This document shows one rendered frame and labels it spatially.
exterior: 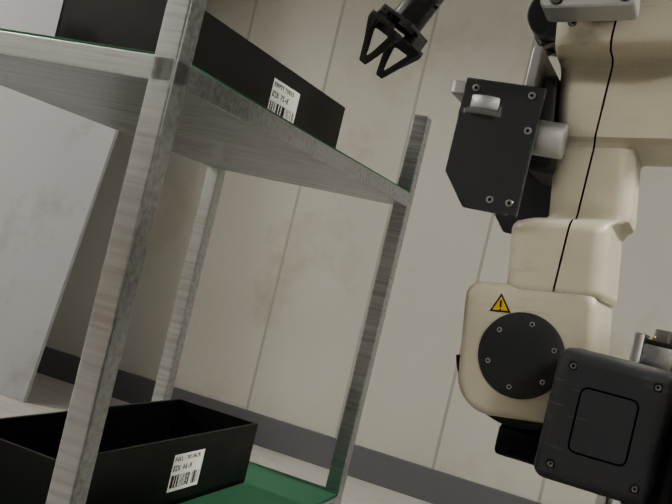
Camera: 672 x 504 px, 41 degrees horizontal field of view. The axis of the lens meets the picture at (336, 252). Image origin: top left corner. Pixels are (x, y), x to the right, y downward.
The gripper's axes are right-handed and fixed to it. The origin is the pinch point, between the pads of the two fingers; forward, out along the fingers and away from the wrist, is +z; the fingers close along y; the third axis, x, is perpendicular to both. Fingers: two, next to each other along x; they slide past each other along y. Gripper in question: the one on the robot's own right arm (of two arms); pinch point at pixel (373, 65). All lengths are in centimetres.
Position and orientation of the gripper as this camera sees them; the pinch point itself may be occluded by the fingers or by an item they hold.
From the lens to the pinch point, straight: 157.1
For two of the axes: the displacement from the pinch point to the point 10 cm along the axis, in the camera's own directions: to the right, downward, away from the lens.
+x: 7.0, 6.2, -3.4
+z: -6.1, 7.8, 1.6
